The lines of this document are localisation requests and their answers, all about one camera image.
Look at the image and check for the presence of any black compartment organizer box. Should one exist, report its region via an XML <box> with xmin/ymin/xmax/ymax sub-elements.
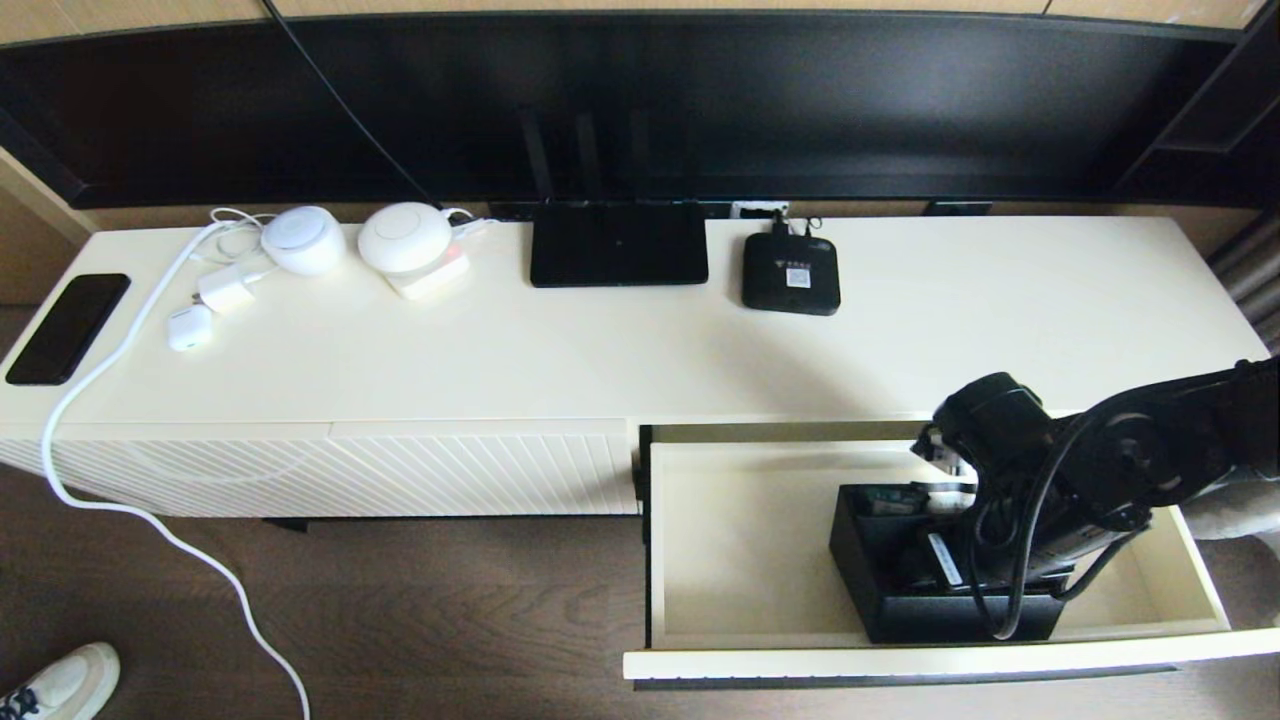
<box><xmin>828</xmin><ymin>483</ymin><xmax>1067</xmax><ymax>645</ymax></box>

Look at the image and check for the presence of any cream drawer with black handle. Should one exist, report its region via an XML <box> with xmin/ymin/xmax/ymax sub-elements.
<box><xmin>622</xmin><ymin>418</ymin><xmax>1280</xmax><ymax>691</ymax></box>

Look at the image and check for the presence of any cream TV cabinet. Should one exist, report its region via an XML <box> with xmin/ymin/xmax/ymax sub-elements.
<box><xmin>0</xmin><ymin>216</ymin><xmax>1271</xmax><ymax>533</ymax></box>

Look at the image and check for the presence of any green snack packet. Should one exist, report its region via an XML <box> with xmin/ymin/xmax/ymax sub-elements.
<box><xmin>862</xmin><ymin>487</ymin><xmax>931</xmax><ymax>514</ymax></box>

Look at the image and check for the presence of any black square set-top box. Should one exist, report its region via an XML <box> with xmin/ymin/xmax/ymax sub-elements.
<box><xmin>742</xmin><ymin>233</ymin><xmax>842</xmax><ymax>317</ymax></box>

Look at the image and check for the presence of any grey curtain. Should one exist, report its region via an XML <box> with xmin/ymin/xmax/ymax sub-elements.
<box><xmin>1210</xmin><ymin>215</ymin><xmax>1280</xmax><ymax>356</ymax></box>

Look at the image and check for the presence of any black flat television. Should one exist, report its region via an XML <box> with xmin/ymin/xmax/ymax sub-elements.
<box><xmin>0</xmin><ymin>12</ymin><xmax>1241</xmax><ymax>213</ymax></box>

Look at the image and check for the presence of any black router with antennas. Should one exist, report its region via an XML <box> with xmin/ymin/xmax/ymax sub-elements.
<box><xmin>518</xmin><ymin>110</ymin><xmax>710</xmax><ymax>289</ymax></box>

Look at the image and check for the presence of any cream square socket block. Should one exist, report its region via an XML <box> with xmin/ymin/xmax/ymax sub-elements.
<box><xmin>383</xmin><ymin>251</ymin><xmax>470</xmax><ymax>300</ymax></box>

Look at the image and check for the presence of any white round puck device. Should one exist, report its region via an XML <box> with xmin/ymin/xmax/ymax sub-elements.
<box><xmin>357</xmin><ymin>202</ymin><xmax>453</xmax><ymax>274</ymax></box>

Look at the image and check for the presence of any small white dome speaker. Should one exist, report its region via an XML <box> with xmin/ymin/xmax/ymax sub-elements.
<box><xmin>261</xmin><ymin>205</ymin><xmax>348</xmax><ymax>277</ymax></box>

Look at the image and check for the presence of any white charger adapter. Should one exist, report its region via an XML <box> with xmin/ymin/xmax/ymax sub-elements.
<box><xmin>196</xmin><ymin>263</ymin><xmax>273</xmax><ymax>317</ymax></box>

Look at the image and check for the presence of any white earbuds case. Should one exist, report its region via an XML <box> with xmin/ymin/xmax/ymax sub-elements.
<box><xmin>167</xmin><ymin>304</ymin><xmax>214</xmax><ymax>352</ymax></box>

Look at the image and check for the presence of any black smartphone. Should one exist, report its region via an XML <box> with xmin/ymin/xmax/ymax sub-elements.
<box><xmin>5</xmin><ymin>273</ymin><xmax>132</xmax><ymax>387</ymax></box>

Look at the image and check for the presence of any white sneaker with dark laces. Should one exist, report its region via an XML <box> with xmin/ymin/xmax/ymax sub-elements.
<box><xmin>0</xmin><ymin>642</ymin><xmax>121</xmax><ymax>720</ymax></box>

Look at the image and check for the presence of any black wall shelf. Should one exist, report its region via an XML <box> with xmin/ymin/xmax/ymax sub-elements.
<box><xmin>1105</xmin><ymin>0</ymin><xmax>1280</xmax><ymax>206</ymax></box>

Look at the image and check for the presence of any thin black hanging cable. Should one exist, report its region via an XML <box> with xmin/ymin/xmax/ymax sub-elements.
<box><xmin>262</xmin><ymin>0</ymin><xmax>441</xmax><ymax>206</ymax></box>

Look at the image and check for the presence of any thin white charger cable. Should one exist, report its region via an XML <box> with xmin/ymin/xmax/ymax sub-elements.
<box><xmin>193</xmin><ymin>207</ymin><xmax>279</xmax><ymax>264</ymax></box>

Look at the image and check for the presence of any thick white power cable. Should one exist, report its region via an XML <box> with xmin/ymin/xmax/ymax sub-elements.
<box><xmin>40</xmin><ymin>221</ymin><xmax>313</xmax><ymax>720</ymax></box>

